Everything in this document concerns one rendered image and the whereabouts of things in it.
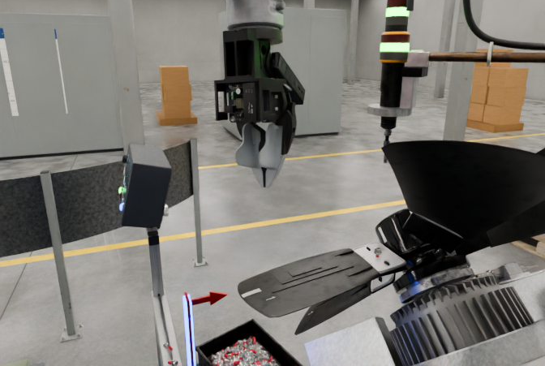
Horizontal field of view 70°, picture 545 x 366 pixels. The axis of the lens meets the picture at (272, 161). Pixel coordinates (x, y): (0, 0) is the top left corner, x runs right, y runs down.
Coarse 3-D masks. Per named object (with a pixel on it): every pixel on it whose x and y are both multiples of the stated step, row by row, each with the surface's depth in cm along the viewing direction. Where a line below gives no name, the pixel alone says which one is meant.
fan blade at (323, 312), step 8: (360, 288) 82; (368, 288) 80; (336, 296) 89; (344, 296) 85; (352, 296) 83; (360, 296) 81; (320, 304) 92; (328, 304) 88; (336, 304) 86; (344, 304) 83; (352, 304) 81; (320, 312) 88; (328, 312) 86; (336, 312) 83; (304, 320) 92; (312, 320) 88; (320, 320) 86; (304, 328) 88
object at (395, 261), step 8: (360, 248) 74; (384, 248) 73; (368, 256) 72; (384, 256) 71; (392, 256) 71; (376, 264) 69; (384, 264) 69; (392, 264) 69; (400, 264) 68; (384, 272) 67
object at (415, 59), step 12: (408, 60) 59; (420, 60) 58; (408, 72) 59; (420, 72) 58; (408, 84) 60; (408, 96) 60; (372, 108) 62; (384, 108) 61; (396, 108) 61; (408, 108) 61
